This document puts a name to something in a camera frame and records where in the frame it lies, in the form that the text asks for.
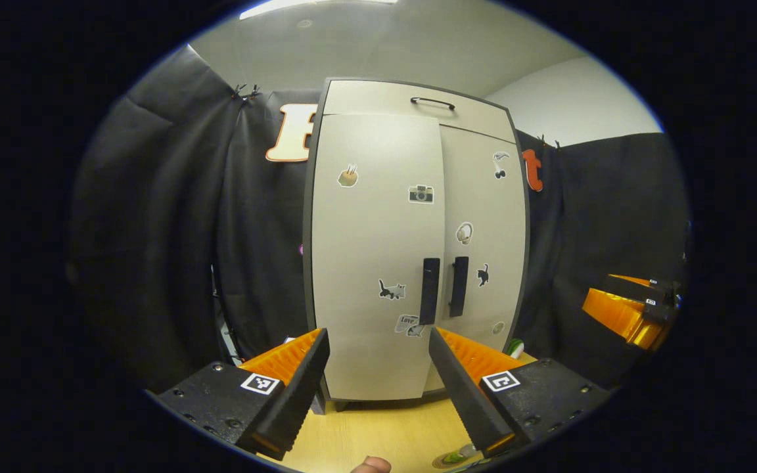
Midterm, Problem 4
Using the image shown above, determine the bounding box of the white cabinet door black-cat sticker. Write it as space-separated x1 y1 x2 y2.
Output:
421 125 529 393

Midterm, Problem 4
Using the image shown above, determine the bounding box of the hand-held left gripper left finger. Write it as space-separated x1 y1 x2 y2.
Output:
155 327 332 461

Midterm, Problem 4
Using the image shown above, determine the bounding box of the white cabinet door camera sticker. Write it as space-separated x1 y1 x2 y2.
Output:
311 113 446 401

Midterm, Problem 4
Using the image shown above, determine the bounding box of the black backdrop cloth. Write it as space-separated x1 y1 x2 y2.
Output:
70 45 691 395

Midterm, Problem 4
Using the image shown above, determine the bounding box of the white grey cabinet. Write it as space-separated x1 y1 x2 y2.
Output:
302 77 532 411

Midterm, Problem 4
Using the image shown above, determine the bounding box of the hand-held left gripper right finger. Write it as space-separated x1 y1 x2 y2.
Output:
428 325 610 459

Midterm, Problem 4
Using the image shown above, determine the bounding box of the black door handle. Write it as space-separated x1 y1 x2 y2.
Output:
449 256 470 318
419 258 441 326

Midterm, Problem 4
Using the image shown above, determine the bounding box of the round wooden coaster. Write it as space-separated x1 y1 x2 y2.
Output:
432 450 484 469

